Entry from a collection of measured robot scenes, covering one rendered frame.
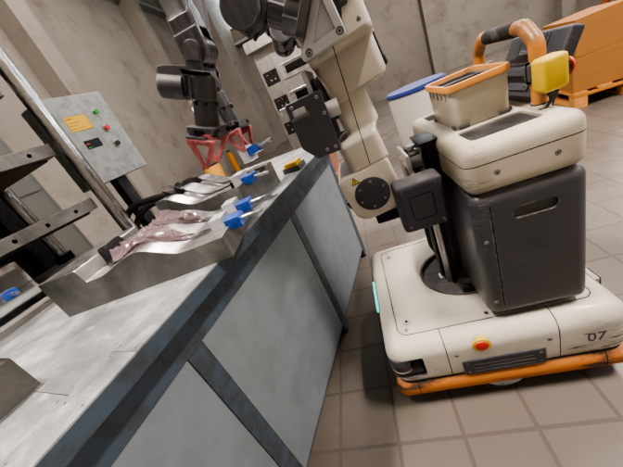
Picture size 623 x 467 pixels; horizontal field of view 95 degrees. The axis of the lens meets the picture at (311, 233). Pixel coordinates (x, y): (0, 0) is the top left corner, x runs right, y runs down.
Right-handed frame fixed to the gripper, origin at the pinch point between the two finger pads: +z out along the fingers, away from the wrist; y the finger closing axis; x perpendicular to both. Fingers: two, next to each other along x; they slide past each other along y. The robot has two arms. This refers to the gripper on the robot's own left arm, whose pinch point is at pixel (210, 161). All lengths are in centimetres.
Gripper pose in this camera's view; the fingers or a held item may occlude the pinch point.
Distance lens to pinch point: 81.0
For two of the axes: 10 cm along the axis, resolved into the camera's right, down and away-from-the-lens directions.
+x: 9.9, 1.0, -0.4
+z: -0.7, 8.8, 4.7
